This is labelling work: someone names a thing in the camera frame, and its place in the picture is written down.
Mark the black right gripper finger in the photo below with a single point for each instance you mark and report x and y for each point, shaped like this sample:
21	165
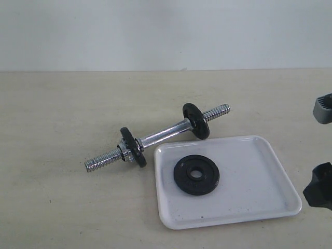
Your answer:
318	191

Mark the black weight plate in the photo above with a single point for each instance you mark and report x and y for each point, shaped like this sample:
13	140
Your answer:
196	175
200	127

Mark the chrome threaded dumbbell bar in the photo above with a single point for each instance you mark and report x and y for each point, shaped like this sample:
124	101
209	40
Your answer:
155	138

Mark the black weight plate end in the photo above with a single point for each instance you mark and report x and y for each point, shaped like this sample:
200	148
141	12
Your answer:
133	147

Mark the white plastic tray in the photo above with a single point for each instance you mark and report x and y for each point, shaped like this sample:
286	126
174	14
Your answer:
252	186

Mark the chrome spinlock collar nut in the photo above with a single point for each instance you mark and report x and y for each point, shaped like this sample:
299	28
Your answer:
125	152

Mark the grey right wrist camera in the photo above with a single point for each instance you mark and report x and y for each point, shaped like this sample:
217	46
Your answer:
322	109

